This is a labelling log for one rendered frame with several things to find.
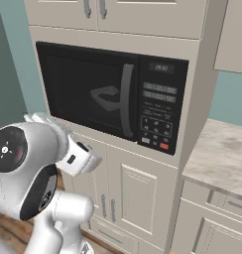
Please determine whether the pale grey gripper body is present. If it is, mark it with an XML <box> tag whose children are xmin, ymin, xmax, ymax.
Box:
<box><xmin>78</xmin><ymin>152</ymin><xmax>104</xmax><ymax>176</ymax></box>

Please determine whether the beige narrow base cupboard door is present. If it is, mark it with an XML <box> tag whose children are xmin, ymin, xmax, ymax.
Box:
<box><xmin>60</xmin><ymin>132</ymin><xmax>109</xmax><ymax>230</ymax></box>

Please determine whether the beige panelled base cupboard door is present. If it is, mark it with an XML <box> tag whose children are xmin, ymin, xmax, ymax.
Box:
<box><xmin>104</xmin><ymin>144</ymin><xmax>180</xmax><ymax>251</ymax></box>

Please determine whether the black microwave door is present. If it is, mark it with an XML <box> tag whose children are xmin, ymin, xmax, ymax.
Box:
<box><xmin>35</xmin><ymin>41</ymin><xmax>141</xmax><ymax>143</ymax></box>

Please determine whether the black microwave oven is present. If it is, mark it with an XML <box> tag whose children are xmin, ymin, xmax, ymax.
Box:
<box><xmin>35</xmin><ymin>41</ymin><xmax>189</xmax><ymax>157</ymax></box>

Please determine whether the beige counter cupboard door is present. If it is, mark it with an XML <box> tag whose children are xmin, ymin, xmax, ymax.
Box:
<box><xmin>191</xmin><ymin>217</ymin><xmax>242</xmax><ymax>254</ymax></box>

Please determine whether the beige narrow overhead cupboard door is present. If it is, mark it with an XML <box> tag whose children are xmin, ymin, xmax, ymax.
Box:
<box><xmin>23</xmin><ymin>0</ymin><xmax>100</xmax><ymax>32</ymax></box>

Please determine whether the beige wide overhead cupboard door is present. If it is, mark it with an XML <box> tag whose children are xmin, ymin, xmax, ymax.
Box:
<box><xmin>96</xmin><ymin>0</ymin><xmax>210</xmax><ymax>41</ymax></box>

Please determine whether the beige bottom drawer front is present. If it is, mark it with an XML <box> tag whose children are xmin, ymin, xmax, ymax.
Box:
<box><xmin>80</xmin><ymin>215</ymin><xmax>141</xmax><ymax>254</ymax></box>

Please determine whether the beige counter drawer front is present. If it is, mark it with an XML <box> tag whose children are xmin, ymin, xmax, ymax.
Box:
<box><xmin>207</xmin><ymin>190</ymin><xmax>242</xmax><ymax>220</ymax></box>

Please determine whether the grey base cupboard handle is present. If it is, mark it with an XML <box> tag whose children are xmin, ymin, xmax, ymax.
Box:
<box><xmin>109</xmin><ymin>197</ymin><xmax>117</xmax><ymax>223</ymax></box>
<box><xmin>100</xmin><ymin>193</ymin><xmax>108</xmax><ymax>219</ymax></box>

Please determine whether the grey microwave door handle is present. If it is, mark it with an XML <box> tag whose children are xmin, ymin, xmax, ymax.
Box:
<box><xmin>119</xmin><ymin>63</ymin><xmax>136</xmax><ymax>140</ymax></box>

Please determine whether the grey bottom drawer handle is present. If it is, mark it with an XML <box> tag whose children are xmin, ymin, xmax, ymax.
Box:
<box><xmin>98</xmin><ymin>228</ymin><xmax>125</xmax><ymax>245</ymax></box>

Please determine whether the beige tall cabinet frame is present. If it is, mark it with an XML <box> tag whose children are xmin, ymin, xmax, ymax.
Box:
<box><xmin>23</xmin><ymin>0</ymin><xmax>230</xmax><ymax>254</ymax></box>

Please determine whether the grey counter drawer handle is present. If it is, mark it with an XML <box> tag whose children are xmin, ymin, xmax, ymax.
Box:
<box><xmin>226</xmin><ymin>199</ymin><xmax>242</xmax><ymax>213</ymax></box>

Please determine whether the grey overhead cupboard handle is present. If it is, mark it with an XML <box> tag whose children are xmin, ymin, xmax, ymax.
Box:
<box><xmin>82</xmin><ymin>0</ymin><xmax>93</xmax><ymax>20</ymax></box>
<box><xmin>98</xmin><ymin>0</ymin><xmax>108</xmax><ymax>21</ymax></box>

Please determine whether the beige wall cupboard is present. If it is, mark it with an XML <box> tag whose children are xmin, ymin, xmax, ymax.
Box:
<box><xmin>213</xmin><ymin>0</ymin><xmax>242</xmax><ymax>74</ymax></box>

